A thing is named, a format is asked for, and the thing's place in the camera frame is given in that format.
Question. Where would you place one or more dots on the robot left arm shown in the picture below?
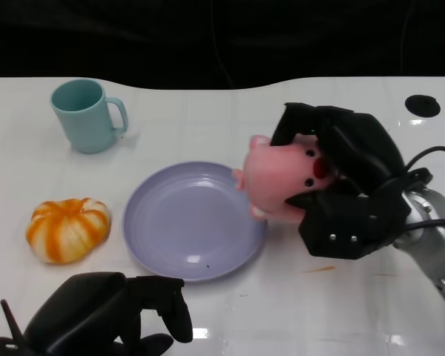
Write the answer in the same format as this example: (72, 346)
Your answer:
(0, 346)

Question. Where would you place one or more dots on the black backdrop cloth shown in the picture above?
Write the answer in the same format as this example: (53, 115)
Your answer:
(96, 37)

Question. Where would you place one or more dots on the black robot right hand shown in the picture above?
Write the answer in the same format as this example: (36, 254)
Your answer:
(363, 148)

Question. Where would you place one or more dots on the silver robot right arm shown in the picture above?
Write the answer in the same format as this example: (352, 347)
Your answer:
(434, 237)

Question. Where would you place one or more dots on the purple plastic plate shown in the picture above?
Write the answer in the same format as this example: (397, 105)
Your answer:
(189, 222)

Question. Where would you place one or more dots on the teal plastic mug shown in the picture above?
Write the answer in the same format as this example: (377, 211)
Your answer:
(83, 128)

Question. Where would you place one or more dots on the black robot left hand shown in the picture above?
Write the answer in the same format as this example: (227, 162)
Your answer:
(85, 311)

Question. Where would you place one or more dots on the thin black left wrist rod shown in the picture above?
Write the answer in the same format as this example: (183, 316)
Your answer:
(11, 322)

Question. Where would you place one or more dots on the pink plush doll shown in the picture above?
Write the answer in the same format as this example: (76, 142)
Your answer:
(274, 174)

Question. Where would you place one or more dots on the orange white striped pumpkin toy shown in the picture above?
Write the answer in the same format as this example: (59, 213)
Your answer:
(66, 231)

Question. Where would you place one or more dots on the black round table grommet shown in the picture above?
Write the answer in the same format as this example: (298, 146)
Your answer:
(422, 105)

